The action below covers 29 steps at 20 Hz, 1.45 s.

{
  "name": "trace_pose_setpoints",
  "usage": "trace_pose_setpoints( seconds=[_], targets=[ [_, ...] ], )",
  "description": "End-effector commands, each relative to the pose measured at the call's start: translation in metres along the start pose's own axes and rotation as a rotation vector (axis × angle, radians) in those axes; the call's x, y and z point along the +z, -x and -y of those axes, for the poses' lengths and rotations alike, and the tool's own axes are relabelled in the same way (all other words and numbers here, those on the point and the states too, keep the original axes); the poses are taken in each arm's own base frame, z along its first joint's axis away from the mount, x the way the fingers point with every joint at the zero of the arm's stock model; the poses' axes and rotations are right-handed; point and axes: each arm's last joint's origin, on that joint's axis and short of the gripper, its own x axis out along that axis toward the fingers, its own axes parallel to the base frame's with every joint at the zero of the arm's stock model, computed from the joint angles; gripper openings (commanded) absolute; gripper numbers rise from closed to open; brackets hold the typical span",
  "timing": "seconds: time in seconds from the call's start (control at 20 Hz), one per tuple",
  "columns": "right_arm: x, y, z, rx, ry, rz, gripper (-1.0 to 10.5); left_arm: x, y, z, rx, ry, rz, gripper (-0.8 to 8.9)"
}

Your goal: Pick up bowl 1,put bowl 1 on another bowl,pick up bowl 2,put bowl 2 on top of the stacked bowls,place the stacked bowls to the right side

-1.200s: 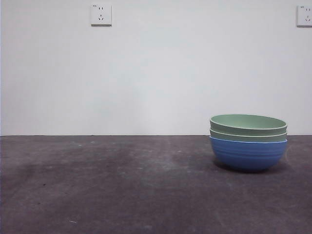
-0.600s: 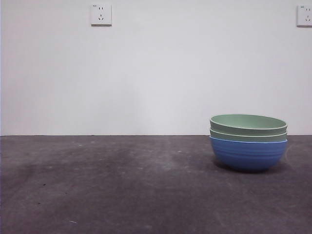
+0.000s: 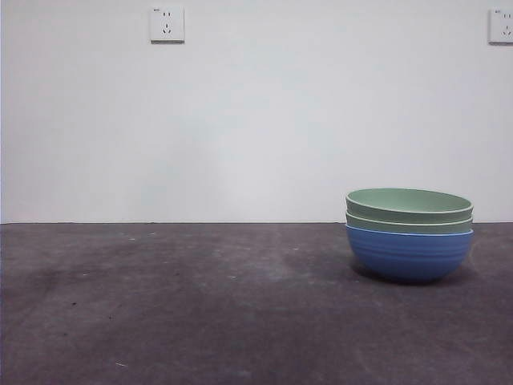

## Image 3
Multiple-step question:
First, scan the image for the green ribbed bowl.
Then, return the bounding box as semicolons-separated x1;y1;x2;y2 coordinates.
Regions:
345;187;475;221
345;210;475;235

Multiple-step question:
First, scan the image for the white wall socket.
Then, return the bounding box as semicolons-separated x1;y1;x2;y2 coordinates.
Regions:
487;9;513;46
150;6;186;44

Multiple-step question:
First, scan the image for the blue ribbed bowl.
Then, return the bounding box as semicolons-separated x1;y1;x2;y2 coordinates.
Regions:
345;223;475;286

